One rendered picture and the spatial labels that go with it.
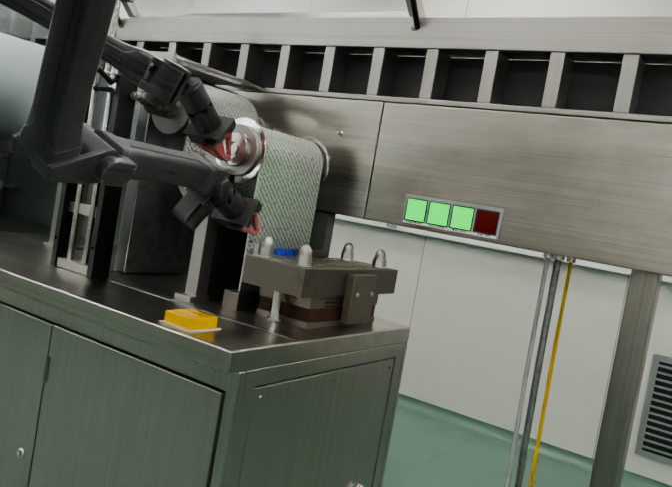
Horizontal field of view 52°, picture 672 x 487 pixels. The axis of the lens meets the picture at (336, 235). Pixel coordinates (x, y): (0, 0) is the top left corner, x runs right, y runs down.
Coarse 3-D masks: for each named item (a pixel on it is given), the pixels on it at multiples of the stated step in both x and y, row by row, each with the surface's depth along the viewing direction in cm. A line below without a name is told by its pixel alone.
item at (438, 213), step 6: (432, 204) 163; (438, 204) 162; (444, 204) 161; (432, 210) 163; (438, 210) 162; (444, 210) 161; (432, 216) 163; (438, 216) 162; (444, 216) 161; (432, 222) 162; (438, 222) 162; (444, 222) 161
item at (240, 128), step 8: (240, 128) 153; (248, 128) 152; (248, 136) 152; (256, 136) 151; (256, 144) 150; (256, 152) 150; (248, 160) 152; (256, 160) 151; (232, 168) 154; (240, 168) 153; (248, 168) 151; (256, 176) 157
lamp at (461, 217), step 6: (456, 210) 159; (462, 210) 158; (468, 210) 158; (456, 216) 159; (462, 216) 158; (468, 216) 158; (456, 222) 159; (462, 222) 158; (468, 222) 158; (462, 228) 158; (468, 228) 157
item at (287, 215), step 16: (256, 192) 152; (272, 192) 156; (288, 192) 161; (304, 192) 166; (272, 208) 157; (288, 208) 162; (304, 208) 168; (272, 224) 158; (288, 224) 163; (304, 224) 169; (256, 240) 155; (288, 240) 165; (304, 240) 170
